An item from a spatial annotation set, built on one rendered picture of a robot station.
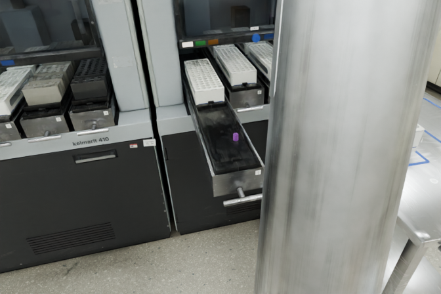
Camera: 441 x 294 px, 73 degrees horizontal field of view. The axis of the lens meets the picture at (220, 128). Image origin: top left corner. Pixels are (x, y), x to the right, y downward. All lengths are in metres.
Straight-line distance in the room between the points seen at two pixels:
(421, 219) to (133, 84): 0.93
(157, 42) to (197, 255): 1.00
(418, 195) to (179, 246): 1.15
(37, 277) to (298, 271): 1.58
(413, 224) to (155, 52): 0.88
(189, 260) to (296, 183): 1.37
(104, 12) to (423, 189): 0.99
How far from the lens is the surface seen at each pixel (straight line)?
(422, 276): 1.34
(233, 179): 0.75
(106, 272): 1.62
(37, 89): 1.18
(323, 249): 0.22
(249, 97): 1.13
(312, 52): 0.19
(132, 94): 1.15
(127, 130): 1.12
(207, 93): 0.99
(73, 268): 1.69
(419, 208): 0.73
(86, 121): 1.12
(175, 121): 1.11
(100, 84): 1.13
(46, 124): 1.15
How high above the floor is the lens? 1.29
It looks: 33 degrees down
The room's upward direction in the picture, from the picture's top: 2 degrees counter-clockwise
